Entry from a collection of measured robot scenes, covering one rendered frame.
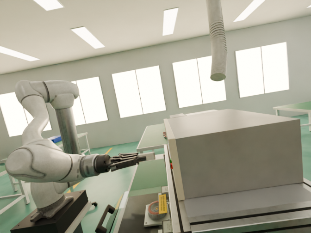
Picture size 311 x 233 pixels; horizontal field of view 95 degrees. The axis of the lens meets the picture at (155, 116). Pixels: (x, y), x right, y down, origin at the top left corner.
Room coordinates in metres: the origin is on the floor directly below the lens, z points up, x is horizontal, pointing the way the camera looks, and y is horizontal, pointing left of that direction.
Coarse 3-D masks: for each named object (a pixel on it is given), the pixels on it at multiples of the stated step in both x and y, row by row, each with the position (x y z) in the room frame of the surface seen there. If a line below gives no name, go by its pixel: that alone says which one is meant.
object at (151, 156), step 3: (144, 153) 0.57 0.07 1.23; (147, 153) 0.56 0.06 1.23; (150, 153) 0.56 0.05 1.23; (153, 153) 0.56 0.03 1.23; (138, 156) 0.56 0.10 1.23; (141, 156) 0.56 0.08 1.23; (147, 156) 0.56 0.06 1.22; (150, 156) 0.56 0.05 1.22; (153, 156) 0.56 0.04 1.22; (147, 159) 0.56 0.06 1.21; (150, 159) 0.56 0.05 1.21; (153, 159) 0.56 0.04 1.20
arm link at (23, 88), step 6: (18, 84) 0.82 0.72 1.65; (24, 84) 0.82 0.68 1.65; (30, 84) 0.83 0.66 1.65; (36, 84) 0.84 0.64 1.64; (42, 84) 0.86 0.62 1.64; (18, 90) 0.79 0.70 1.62; (24, 90) 0.78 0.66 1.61; (30, 90) 0.79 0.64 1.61; (36, 90) 0.82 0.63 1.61; (42, 90) 0.84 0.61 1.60; (18, 96) 0.77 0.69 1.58; (24, 96) 0.76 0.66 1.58; (42, 96) 0.84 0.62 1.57; (48, 96) 0.86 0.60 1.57
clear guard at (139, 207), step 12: (132, 192) 0.58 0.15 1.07; (144, 192) 0.56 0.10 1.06; (156, 192) 0.55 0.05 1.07; (168, 192) 0.54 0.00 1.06; (120, 204) 0.52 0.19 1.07; (132, 204) 0.50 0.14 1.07; (144, 204) 0.49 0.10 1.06; (156, 204) 0.48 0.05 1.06; (168, 204) 0.47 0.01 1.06; (120, 216) 0.46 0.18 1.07; (132, 216) 0.45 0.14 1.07; (144, 216) 0.44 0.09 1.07; (156, 216) 0.43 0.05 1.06; (168, 216) 0.42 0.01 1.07; (108, 228) 0.43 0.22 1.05; (120, 228) 0.41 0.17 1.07; (132, 228) 0.40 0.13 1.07; (144, 228) 0.39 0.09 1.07; (156, 228) 0.38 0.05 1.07; (168, 228) 0.38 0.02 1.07
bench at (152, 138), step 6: (150, 126) 3.81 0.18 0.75; (156, 126) 3.66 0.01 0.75; (162, 126) 3.52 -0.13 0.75; (144, 132) 3.20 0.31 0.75; (150, 132) 3.08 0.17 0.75; (156, 132) 2.98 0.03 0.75; (162, 132) 2.89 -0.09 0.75; (144, 138) 2.66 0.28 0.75; (150, 138) 2.58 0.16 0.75; (156, 138) 2.51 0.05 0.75; (162, 138) 2.45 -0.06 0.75; (138, 144) 2.34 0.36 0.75; (144, 144) 2.28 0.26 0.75; (150, 144) 2.22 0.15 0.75; (156, 144) 2.17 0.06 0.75; (162, 144) 2.12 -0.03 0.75; (138, 150) 2.12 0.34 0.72; (144, 150) 2.11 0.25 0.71
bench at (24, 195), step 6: (0, 168) 2.33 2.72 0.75; (0, 174) 2.10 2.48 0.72; (18, 180) 2.38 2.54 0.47; (24, 186) 2.41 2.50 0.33; (24, 192) 2.38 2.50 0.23; (0, 198) 2.41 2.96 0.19; (6, 198) 2.40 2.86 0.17; (18, 198) 2.28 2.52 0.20; (24, 198) 2.38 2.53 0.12; (12, 204) 2.17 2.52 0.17; (0, 210) 2.02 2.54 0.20
